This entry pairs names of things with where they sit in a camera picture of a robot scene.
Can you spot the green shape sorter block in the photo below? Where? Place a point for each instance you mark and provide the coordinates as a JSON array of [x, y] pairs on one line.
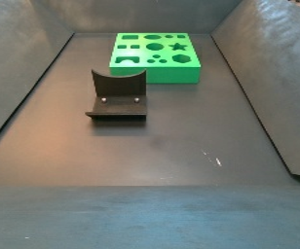
[[164, 54]]

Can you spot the black curved holder stand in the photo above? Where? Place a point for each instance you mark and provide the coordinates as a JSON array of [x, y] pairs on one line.
[[120, 96]]

